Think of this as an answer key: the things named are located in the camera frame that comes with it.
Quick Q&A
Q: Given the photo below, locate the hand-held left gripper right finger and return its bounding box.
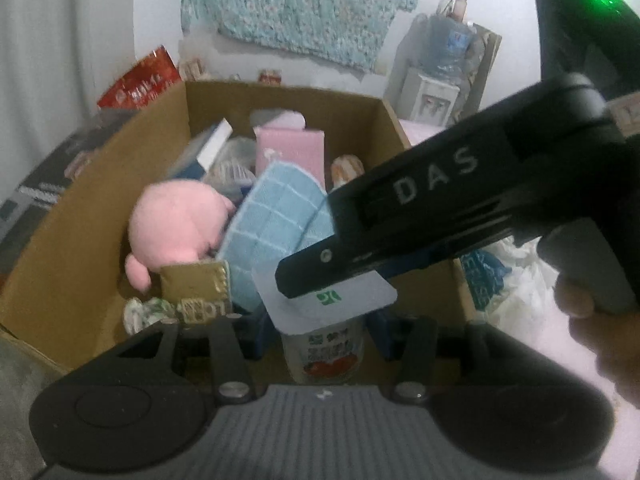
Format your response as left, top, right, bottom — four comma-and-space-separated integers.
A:
367, 310, 506, 405

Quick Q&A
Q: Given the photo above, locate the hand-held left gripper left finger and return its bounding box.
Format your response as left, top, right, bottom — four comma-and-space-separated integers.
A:
117, 312, 266, 403

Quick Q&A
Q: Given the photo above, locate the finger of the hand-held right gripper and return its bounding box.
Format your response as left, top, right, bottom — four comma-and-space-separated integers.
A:
275, 237, 453, 301

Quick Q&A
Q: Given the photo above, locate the yogurt cup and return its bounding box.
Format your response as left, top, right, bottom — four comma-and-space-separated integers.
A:
251, 264, 399, 387

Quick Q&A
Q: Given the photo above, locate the blue checked towel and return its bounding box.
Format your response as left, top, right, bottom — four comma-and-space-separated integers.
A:
216, 159, 337, 317

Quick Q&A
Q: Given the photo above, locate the gold tissue packet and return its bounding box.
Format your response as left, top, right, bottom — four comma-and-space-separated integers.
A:
159, 259, 242, 327

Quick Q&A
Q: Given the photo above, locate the orange striped towel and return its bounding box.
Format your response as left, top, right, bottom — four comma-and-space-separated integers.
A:
329, 154, 367, 189

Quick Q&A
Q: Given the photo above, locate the green floral scrunchie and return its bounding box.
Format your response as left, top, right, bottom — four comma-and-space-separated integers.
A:
123, 295, 182, 334

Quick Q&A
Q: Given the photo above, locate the pink packet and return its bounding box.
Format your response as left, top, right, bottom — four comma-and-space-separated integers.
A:
251, 126, 327, 192

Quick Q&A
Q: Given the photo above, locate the clear plastic mask bag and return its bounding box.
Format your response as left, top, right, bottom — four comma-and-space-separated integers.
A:
204, 136, 262, 197

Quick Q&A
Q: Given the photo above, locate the pink plush toy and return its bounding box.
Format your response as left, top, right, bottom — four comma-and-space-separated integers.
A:
124, 179, 239, 294

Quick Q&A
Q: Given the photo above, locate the blue white mask box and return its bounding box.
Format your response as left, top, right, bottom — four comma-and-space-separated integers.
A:
169, 116, 234, 182

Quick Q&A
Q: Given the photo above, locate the brown cardboard box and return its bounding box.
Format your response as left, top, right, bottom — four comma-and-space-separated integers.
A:
0, 80, 477, 377

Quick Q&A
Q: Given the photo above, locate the person's right hand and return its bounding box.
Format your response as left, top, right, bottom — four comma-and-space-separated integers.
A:
555, 280, 640, 411

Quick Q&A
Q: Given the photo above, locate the patterned cardboard board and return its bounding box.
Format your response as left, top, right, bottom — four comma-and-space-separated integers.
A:
469, 21, 504, 112

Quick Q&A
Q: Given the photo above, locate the white water dispenser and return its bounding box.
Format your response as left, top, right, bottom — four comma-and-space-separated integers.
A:
399, 66, 462, 127

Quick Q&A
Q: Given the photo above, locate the white plastic bag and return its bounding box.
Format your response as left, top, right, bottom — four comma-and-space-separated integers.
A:
459, 236, 562, 332

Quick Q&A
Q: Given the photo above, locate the blue water jug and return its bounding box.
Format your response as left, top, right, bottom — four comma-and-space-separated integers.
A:
421, 11, 487, 82

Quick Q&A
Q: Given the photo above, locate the small item on water jug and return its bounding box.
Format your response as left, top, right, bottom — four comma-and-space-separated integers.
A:
439, 0, 469, 22

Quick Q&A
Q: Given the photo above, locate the dark grey printed bag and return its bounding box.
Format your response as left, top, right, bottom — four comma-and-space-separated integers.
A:
0, 106, 142, 273

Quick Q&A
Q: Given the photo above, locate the red snack bag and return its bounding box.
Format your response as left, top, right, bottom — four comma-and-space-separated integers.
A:
96, 45, 182, 112

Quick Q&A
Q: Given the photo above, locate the white curtain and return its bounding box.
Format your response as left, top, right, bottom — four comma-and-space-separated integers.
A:
0, 0, 192, 201

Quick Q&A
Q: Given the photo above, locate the teal floral wall cloth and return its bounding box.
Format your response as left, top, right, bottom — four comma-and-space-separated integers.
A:
180, 0, 429, 74

